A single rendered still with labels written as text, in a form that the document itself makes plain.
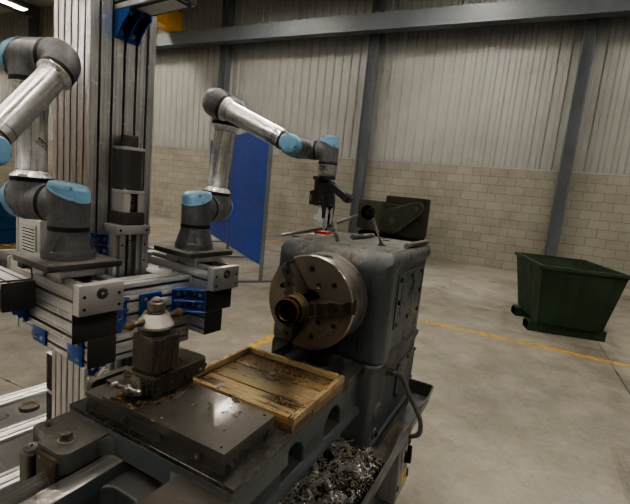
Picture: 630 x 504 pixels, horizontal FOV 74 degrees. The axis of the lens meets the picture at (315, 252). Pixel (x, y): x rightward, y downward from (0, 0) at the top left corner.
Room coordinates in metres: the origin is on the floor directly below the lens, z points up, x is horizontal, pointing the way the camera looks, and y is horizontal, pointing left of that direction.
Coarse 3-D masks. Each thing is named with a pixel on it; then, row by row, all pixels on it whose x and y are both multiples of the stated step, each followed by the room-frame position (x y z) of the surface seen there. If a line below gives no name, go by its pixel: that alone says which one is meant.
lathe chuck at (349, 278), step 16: (304, 256) 1.34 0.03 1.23; (320, 256) 1.32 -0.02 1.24; (336, 256) 1.38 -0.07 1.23; (304, 272) 1.33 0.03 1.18; (320, 272) 1.31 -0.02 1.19; (336, 272) 1.28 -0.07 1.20; (352, 272) 1.34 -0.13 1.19; (272, 288) 1.39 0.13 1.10; (320, 288) 1.31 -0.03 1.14; (336, 288) 1.28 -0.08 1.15; (352, 288) 1.27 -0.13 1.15; (272, 304) 1.39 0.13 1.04; (320, 320) 1.30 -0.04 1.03; (336, 320) 1.27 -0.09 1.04; (352, 320) 1.26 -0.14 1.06; (304, 336) 1.32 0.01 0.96; (320, 336) 1.30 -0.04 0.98; (336, 336) 1.27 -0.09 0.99
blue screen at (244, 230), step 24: (240, 144) 7.58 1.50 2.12; (264, 144) 6.40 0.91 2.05; (240, 168) 7.48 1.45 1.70; (264, 168) 6.32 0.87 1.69; (240, 192) 7.38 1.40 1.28; (264, 192) 6.25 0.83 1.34; (240, 216) 7.29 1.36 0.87; (264, 216) 6.14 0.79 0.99; (216, 240) 9.93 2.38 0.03; (240, 240) 7.19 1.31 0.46; (264, 240) 6.15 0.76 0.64
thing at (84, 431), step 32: (64, 416) 0.84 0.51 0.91; (96, 416) 0.82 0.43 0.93; (64, 448) 0.73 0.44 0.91; (96, 448) 0.77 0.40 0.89; (128, 448) 0.77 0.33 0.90; (160, 448) 0.74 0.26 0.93; (256, 448) 0.76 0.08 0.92; (288, 448) 0.81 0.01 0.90; (160, 480) 0.72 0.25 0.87; (192, 480) 0.69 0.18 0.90; (224, 480) 0.67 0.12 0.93; (256, 480) 0.71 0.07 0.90
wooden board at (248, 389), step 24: (216, 360) 1.20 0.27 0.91; (264, 360) 1.28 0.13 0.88; (288, 360) 1.26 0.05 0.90; (216, 384) 1.09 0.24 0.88; (240, 384) 1.10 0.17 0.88; (264, 384) 1.12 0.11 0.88; (288, 384) 1.13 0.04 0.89; (312, 384) 1.15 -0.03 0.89; (336, 384) 1.13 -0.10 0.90; (264, 408) 0.96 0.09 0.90; (288, 408) 1.00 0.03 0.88; (312, 408) 1.00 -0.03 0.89; (288, 432) 0.92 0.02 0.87
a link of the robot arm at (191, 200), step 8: (184, 192) 1.68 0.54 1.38; (192, 192) 1.68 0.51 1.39; (200, 192) 1.69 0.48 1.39; (208, 192) 1.71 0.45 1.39; (184, 200) 1.65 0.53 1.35; (192, 200) 1.64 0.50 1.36; (200, 200) 1.65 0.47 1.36; (208, 200) 1.67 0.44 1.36; (184, 208) 1.65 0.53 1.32; (192, 208) 1.64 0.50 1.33; (200, 208) 1.65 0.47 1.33; (208, 208) 1.68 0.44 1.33; (216, 208) 1.73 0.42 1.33; (184, 216) 1.65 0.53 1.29; (192, 216) 1.64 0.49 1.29; (200, 216) 1.65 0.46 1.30; (208, 216) 1.68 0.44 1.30; (192, 224) 1.64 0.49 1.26; (200, 224) 1.65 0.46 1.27; (208, 224) 1.68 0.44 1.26
